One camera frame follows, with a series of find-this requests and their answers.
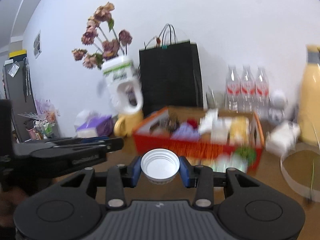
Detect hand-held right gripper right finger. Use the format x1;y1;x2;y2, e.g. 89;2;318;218
179;156;261;209

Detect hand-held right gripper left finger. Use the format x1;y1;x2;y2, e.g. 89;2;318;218
59;156;142;209

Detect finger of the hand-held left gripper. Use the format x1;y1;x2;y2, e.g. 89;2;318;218
19;136;111;147
15;138;125;157

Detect white threaded bottle cap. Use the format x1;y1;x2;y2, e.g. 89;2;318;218
140;149;180;184

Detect orange-edged cardboard box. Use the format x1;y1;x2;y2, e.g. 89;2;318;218
132;106;265;173

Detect purple tissue box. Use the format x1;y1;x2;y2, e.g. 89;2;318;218
74;109;114;138

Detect yellow mug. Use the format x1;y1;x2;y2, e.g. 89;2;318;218
113;111;144;138

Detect purple cloth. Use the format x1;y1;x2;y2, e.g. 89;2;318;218
171;122;201;141

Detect white rectangular object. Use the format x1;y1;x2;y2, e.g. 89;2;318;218
198;109;219;133

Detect green and white object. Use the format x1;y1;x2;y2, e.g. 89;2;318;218
212;146;257;173

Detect white plastic jug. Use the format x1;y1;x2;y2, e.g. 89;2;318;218
97;56;144;113

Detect white and yellow plush toy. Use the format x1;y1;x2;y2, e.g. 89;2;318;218
212;117;251;146

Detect dark tall cabinet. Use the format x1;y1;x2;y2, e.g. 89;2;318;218
2;57;38;142

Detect clear glass jar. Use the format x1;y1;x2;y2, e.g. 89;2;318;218
206;89;226;111

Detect black paper bag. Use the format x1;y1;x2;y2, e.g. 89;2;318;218
138;23;204;117

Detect dried pink flowers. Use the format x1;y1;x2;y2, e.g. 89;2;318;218
72;2;133;69

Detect red label water bottle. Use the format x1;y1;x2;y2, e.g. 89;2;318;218
255;66;271;114
226;65;242;113
241;65;256;113

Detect white charger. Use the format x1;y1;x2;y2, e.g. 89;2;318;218
266;120;301;157

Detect white robot figure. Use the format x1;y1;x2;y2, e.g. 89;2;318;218
268;91;288;124

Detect yellow and black box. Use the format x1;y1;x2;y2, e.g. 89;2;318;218
8;49;27;61

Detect yellow thermos jug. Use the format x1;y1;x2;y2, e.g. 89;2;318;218
297;44;320;147

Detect cluttered wire rack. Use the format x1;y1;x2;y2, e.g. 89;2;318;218
17;99;61;141

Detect white charger cable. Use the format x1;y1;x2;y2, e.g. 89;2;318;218
279;149;320;201

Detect wall poster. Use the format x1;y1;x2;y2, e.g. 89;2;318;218
33;30;42;59

